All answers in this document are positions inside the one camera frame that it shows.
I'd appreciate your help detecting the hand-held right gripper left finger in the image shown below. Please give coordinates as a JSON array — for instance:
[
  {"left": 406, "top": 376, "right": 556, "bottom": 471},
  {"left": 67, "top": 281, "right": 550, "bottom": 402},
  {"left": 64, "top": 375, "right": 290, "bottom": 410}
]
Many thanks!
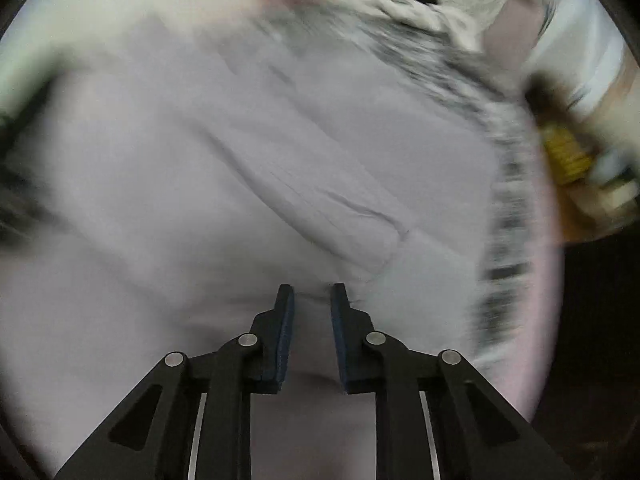
[{"left": 54, "top": 284, "right": 297, "bottom": 480}]

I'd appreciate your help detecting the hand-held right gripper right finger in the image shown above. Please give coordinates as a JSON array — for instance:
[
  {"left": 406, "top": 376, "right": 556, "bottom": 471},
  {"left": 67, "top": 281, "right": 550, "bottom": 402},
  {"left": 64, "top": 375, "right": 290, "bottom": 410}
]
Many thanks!
[{"left": 330, "top": 283, "right": 581, "bottom": 480}]

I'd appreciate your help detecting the light grey garment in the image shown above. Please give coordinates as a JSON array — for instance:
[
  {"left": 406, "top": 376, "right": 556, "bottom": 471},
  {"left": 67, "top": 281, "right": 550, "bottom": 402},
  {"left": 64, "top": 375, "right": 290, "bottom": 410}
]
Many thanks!
[{"left": 0, "top": 12, "right": 551, "bottom": 480}]

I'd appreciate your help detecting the black and white patterned cloth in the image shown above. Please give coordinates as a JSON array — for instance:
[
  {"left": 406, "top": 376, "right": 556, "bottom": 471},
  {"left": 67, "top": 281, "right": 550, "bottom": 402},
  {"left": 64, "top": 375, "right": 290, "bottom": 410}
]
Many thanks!
[{"left": 260, "top": 0, "right": 548, "bottom": 371}]

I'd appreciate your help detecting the yellow and brown object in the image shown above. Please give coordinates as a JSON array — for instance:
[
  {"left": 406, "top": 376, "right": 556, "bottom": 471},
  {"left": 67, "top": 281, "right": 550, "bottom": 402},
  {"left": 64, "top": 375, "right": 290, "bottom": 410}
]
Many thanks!
[{"left": 527, "top": 72, "right": 640, "bottom": 243}]

